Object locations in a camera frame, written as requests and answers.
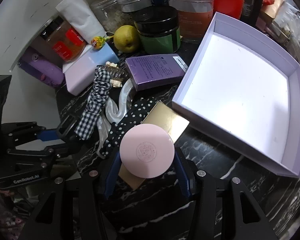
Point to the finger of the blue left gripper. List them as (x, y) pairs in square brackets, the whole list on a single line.
[(64, 132)]

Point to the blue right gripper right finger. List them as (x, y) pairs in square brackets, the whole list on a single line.
[(183, 172)]

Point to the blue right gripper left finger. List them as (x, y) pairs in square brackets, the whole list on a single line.
[(112, 171)]

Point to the black white gingham scrunchie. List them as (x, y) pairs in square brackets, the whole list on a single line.
[(96, 101)]

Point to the pink round compact case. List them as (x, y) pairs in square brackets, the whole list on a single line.
[(147, 151)]

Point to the gold cardboard box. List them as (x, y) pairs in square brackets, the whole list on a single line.
[(166, 118)]

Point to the black polka dot scrunchie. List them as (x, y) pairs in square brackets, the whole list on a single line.
[(135, 116)]

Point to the pastel blue pink box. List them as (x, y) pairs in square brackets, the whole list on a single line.
[(81, 72)]

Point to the purple soft pouch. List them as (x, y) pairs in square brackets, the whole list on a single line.
[(36, 65)]

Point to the glass jar red label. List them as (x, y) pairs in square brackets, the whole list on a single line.
[(63, 38)]

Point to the purple rectangular product box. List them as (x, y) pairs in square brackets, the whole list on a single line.
[(155, 70)]

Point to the lavender open gift box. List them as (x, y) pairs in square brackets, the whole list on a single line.
[(243, 90)]

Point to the yellow pear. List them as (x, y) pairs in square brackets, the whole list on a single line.
[(126, 38)]

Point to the white paper towel roll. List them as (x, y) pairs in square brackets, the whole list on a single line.
[(81, 18)]

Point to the clear jar with oats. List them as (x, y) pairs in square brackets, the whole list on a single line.
[(109, 14)]

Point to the green jar black lid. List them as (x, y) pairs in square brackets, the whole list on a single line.
[(158, 28)]

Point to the clear jar dark contents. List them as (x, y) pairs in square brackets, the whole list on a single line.
[(130, 7)]

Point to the clear jar orange label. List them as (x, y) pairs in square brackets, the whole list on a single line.
[(194, 18)]

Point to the black nutrition label box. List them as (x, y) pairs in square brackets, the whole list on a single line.
[(250, 11)]

